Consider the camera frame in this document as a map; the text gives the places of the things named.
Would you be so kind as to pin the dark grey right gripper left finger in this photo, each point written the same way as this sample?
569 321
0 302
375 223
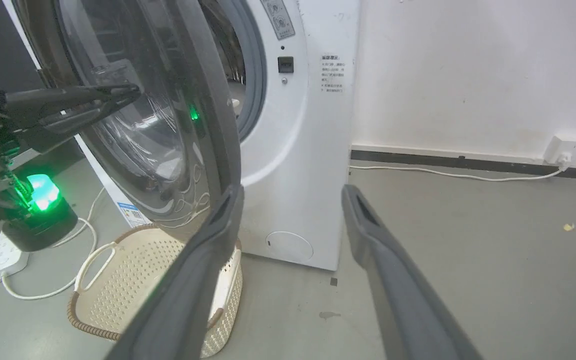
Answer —
193 280

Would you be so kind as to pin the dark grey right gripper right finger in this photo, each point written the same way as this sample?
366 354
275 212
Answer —
403 300

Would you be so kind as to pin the grey washing machine door glass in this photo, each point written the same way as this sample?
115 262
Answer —
133 125

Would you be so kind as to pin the white washing machine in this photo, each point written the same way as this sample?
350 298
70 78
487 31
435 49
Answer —
298 150

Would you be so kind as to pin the grey rubber door gasket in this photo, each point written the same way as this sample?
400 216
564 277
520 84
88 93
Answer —
257 75

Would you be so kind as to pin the black door latch slot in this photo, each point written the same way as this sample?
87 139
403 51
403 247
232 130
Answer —
285 64

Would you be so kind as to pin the cream perforated laundry basket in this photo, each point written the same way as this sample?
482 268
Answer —
128 285

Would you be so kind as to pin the round drain filter cover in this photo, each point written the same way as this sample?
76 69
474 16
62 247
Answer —
289 246

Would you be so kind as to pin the white power strip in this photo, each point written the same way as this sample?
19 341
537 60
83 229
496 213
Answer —
4 257

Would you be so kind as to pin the small yellow floor scrap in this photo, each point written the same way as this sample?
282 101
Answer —
568 227

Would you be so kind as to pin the grey instruction sticker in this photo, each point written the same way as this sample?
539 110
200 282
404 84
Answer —
279 17

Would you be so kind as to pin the printed warning label text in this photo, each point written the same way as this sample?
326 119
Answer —
333 75

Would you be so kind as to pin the white wall socket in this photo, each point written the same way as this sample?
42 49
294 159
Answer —
565 149

